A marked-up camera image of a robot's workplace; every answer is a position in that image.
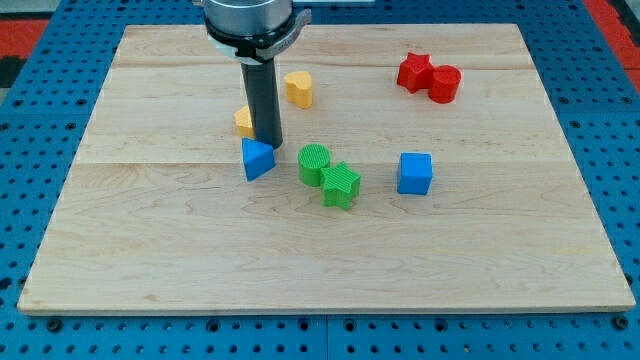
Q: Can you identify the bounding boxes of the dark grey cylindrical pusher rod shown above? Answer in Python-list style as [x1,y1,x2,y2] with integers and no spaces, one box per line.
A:
[241,59,283,149]

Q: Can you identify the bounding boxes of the wooden board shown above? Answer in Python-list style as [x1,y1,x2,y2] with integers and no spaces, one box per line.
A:
[18,24,635,316]

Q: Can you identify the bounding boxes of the yellow heart block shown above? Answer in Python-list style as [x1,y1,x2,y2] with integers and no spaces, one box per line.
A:
[284,71,313,109]

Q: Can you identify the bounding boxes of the yellow pentagon block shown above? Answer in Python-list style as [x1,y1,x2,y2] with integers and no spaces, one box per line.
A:
[234,105,255,139]

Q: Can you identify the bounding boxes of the blue triangle block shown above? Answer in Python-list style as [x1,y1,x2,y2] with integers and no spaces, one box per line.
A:
[242,138,276,181]

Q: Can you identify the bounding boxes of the green cylinder block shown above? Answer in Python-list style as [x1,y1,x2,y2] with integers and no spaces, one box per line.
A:
[298,143,331,187]

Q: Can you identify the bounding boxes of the green star block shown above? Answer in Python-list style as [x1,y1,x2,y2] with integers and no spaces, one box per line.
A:
[321,162,361,211]

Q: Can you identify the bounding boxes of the red star block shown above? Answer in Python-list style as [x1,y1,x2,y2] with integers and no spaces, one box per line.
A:
[396,52,434,93]

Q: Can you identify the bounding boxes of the blue cube block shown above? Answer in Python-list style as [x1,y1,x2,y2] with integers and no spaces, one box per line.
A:
[397,152,433,195]

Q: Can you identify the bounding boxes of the red cylinder block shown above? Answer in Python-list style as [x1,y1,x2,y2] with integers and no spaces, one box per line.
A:
[428,65,462,104]

